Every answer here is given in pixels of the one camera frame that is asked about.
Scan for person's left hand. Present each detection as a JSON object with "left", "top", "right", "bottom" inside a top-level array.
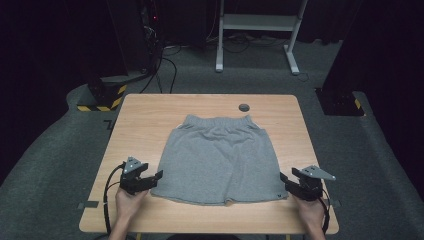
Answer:
[{"left": 115, "top": 187, "right": 149, "bottom": 225}]

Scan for white metal stand frame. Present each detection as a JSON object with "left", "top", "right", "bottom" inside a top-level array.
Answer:
[{"left": 215, "top": 0, "right": 310, "bottom": 76}]

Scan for dark equipment rack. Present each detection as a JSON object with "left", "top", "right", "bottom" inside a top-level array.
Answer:
[{"left": 105, "top": 0, "right": 164, "bottom": 78}]

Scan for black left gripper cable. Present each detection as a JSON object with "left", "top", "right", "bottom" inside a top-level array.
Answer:
[{"left": 102, "top": 162, "right": 127, "bottom": 236}]

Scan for grey shorts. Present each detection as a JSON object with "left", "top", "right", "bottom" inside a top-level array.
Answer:
[{"left": 150, "top": 114, "right": 290, "bottom": 207}]

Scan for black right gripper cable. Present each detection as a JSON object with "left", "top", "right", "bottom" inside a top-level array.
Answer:
[{"left": 317, "top": 188, "right": 332, "bottom": 235}]

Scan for black yellow striped base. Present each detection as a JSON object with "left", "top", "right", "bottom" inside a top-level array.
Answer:
[{"left": 76, "top": 74, "right": 129, "bottom": 113}]

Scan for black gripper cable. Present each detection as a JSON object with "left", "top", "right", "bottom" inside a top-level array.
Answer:
[
  {"left": 102, "top": 162, "right": 127, "bottom": 236},
  {"left": 317, "top": 188, "right": 332, "bottom": 235}
]

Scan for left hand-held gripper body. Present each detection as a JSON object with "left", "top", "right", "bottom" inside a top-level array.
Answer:
[{"left": 119, "top": 156, "right": 150, "bottom": 196}]

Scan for tangled cables under stand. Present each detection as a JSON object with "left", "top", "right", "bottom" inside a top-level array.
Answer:
[{"left": 205, "top": 32, "right": 288, "bottom": 54}]

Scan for black floor cables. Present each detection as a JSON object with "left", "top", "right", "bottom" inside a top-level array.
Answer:
[{"left": 139, "top": 46, "right": 178, "bottom": 95}]

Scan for person's right hand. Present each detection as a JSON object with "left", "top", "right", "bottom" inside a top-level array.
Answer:
[{"left": 292, "top": 194, "right": 325, "bottom": 232}]

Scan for black base with yellow mark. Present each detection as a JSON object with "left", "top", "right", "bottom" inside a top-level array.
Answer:
[{"left": 314, "top": 87, "right": 366, "bottom": 117}]

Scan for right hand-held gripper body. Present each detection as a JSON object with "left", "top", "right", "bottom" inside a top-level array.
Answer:
[{"left": 291, "top": 165, "right": 337, "bottom": 202}]

